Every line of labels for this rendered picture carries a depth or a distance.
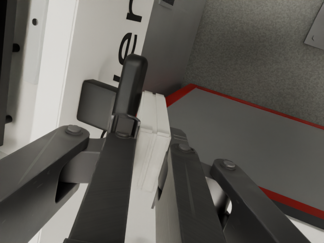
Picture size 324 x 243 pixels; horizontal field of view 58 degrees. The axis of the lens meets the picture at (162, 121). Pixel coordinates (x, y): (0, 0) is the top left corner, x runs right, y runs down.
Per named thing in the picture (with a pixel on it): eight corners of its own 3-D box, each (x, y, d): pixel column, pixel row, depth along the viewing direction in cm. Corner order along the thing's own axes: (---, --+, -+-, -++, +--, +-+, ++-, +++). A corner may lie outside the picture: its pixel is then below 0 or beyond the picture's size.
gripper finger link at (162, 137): (155, 132, 12) (172, 136, 12) (154, 92, 19) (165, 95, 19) (138, 191, 13) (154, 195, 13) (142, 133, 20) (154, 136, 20)
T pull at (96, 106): (151, 57, 18) (143, 58, 16) (124, 165, 20) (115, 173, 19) (99, 41, 18) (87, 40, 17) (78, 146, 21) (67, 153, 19)
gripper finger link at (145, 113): (138, 191, 13) (122, 188, 13) (142, 133, 20) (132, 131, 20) (155, 132, 12) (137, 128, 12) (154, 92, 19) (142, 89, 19)
